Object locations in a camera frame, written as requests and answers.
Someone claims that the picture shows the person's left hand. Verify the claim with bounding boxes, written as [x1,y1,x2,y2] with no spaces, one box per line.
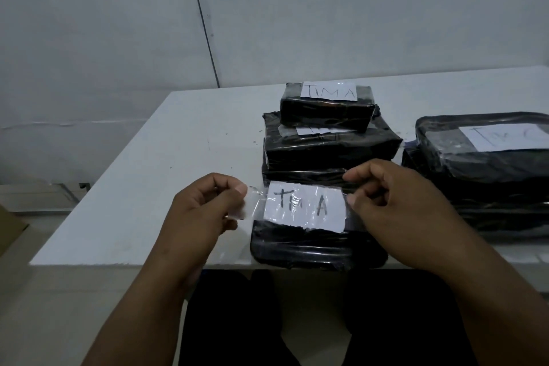
[148,172,249,279]

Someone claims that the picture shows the person's right hand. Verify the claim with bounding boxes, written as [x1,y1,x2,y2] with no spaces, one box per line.
[343,158,477,275]

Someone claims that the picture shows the large black package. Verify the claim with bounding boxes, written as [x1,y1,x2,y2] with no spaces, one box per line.
[401,145,549,234]

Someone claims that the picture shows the rounded black package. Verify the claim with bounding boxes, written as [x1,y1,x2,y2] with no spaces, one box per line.
[414,112,549,192]

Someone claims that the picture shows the black tray container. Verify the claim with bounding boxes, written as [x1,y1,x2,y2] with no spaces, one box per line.
[250,206,389,272]

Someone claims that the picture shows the white label small writing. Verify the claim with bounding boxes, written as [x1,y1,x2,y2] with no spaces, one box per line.
[226,180,366,234]

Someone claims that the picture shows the thick black package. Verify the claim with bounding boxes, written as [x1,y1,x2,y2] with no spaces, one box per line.
[261,165,362,189]

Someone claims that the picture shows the white label thin writing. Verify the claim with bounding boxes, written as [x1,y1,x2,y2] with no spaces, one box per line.
[300,81,359,102]
[459,122,549,153]

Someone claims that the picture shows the white label black bottom line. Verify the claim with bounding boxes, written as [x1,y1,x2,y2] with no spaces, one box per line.
[277,123,357,137]

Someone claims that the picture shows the small lumpy black package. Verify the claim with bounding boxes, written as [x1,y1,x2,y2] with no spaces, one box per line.
[279,82,378,133]

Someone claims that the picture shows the person's left forearm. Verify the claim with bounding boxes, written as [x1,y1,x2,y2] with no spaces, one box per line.
[81,255,202,366]

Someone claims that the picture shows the person's dark trousers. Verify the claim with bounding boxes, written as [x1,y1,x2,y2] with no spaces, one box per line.
[178,268,480,366]

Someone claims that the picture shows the brown cardboard sheet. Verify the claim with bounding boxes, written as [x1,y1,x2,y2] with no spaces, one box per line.
[0,204,30,257]

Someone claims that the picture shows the grey metal frame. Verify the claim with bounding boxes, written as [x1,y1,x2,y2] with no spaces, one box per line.
[54,182,92,204]

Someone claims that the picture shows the thin black wall cable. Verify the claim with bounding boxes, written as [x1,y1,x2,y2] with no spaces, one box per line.
[185,0,221,89]

